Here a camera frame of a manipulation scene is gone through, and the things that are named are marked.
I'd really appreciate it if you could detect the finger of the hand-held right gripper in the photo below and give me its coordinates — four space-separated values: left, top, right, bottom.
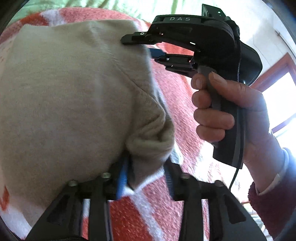
120 31 162 45
149 47 199 77

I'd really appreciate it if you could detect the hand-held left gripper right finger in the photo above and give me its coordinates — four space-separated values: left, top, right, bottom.
163 160 266 241

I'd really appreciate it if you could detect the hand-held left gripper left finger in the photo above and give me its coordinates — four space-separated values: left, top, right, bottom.
25 158 130 241

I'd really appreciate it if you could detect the beige knit sweater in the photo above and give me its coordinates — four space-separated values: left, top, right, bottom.
0 20 175 209

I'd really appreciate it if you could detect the person's right forearm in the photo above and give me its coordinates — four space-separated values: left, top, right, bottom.
248 148 296 239

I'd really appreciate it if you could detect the person's right hand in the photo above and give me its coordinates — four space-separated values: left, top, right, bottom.
191 72 289 193

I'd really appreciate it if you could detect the green bed sheet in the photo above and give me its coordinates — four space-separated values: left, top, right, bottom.
9 0 208 24

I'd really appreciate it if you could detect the orange white patterned blanket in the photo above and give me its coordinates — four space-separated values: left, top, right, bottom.
0 7 255 241

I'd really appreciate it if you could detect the red framed window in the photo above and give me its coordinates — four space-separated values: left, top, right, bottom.
251 52 296 135

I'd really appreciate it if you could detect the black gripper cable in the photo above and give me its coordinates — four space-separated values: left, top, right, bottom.
229 166 242 192

